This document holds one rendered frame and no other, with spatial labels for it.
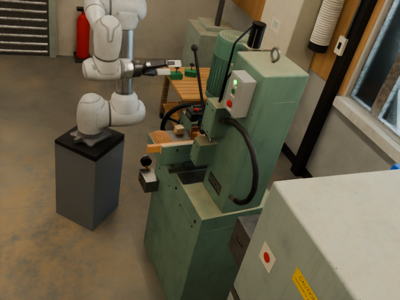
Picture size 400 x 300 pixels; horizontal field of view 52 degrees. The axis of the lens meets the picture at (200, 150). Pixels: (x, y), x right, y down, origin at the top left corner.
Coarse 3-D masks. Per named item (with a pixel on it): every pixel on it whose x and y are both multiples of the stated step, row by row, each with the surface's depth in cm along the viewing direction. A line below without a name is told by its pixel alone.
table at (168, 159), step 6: (168, 132) 220; (186, 132) 223; (150, 138) 214; (174, 138) 216; (180, 138) 218; (186, 138) 219; (150, 144) 215; (156, 156) 209; (162, 156) 202; (168, 156) 204; (174, 156) 205; (180, 156) 207; (186, 156) 209; (162, 162) 205; (168, 162) 206; (174, 162) 208
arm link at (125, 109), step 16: (112, 0) 209; (128, 0) 211; (144, 0) 217; (128, 16) 213; (144, 16) 219; (128, 32) 219; (128, 48) 224; (128, 80) 232; (112, 96) 238; (128, 96) 236; (112, 112) 237; (128, 112) 239; (144, 112) 245
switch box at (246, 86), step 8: (232, 72) 158; (240, 72) 158; (232, 80) 159; (240, 80) 154; (248, 80) 154; (240, 88) 154; (248, 88) 154; (240, 96) 155; (248, 96) 157; (224, 104) 166; (232, 104) 160; (240, 104) 158; (248, 104) 159; (232, 112) 161; (240, 112) 160
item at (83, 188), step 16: (64, 160) 247; (80, 160) 241; (112, 160) 256; (64, 176) 255; (80, 176) 248; (96, 176) 244; (112, 176) 265; (64, 192) 263; (80, 192) 256; (96, 192) 253; (112, 192) 275; (64, 208) 271; (80, 208) 264; (96, 208) 262; (112, 208) 286; (80, 224) 272; (96, 224) 272
